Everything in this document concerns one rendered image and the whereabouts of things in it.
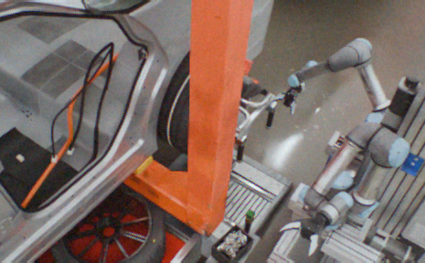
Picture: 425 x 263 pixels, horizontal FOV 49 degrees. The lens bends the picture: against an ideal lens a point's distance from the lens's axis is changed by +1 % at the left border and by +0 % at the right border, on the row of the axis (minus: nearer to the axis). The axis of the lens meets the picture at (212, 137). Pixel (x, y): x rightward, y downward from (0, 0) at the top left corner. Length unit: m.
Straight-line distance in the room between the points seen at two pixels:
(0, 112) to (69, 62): 0.48
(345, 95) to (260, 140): 1.02
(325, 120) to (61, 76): 2.31
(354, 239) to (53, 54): 2.04
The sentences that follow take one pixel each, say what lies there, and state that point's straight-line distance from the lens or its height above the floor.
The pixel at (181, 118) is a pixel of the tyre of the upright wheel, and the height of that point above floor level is 0.99.
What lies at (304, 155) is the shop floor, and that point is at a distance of 3.83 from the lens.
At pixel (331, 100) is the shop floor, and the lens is 4.36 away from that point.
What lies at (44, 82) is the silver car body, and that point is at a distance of 2.87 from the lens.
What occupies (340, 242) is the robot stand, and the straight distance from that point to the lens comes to 2.56.
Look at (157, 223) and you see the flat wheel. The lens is 2.75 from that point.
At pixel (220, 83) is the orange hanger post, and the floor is 1.69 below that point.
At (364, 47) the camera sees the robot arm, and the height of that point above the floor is 1.32.
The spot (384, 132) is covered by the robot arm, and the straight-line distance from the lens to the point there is 2.07.
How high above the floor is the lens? 2.86
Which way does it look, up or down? 48 degrees down
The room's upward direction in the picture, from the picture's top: 5 degrees clockwise
